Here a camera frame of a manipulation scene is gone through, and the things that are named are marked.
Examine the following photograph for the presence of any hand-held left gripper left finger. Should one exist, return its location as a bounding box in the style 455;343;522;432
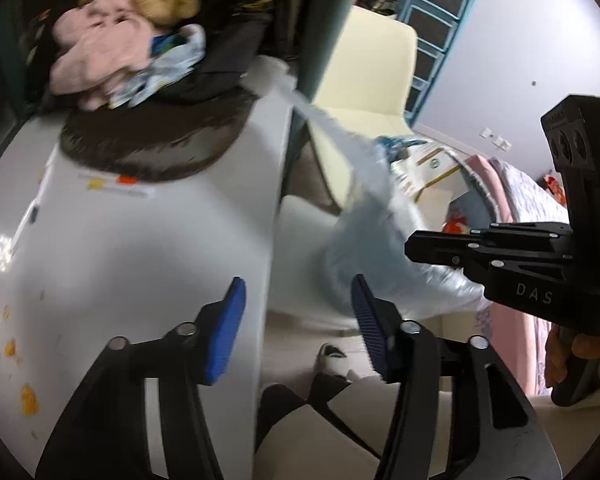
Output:
35;276;248;480

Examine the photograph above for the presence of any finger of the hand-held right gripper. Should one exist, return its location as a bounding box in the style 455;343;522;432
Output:
404;231;571;281
470;221;573;248

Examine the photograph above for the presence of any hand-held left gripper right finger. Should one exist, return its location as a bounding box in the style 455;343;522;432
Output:
351;274;563;480

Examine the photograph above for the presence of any blue trash bag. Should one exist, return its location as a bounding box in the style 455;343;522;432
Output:
280;85;491;331

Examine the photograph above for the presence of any white gold paper carton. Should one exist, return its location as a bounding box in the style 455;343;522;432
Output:
390;141;473;206

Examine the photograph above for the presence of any person's right hand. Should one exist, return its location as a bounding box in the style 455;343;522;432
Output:
544;327;590;391

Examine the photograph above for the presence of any pink blanket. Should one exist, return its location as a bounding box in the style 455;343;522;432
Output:
460;155;581;391

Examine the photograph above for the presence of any white slipper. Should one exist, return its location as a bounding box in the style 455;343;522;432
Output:
312;342;351;376

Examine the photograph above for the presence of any cream chair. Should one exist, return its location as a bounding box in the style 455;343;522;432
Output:
307;5;421;211

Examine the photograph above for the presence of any brown round mat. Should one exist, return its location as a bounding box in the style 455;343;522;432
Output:
60;87;258;183

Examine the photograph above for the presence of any large orange peel piece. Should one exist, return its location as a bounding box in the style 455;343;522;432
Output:
19;384;40;416

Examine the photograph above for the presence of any blue white printed cloth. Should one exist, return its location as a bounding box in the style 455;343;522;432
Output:
107;25;206;108

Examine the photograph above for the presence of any dark jacket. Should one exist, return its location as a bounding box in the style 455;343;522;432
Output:
155;0;301;106

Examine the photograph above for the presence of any pink plush toy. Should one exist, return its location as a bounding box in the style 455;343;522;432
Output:
49;0;156;111

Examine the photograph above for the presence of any white wall socket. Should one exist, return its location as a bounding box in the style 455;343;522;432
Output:
480;127;512;151

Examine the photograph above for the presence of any teal post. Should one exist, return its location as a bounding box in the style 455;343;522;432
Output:
295;0;371;106

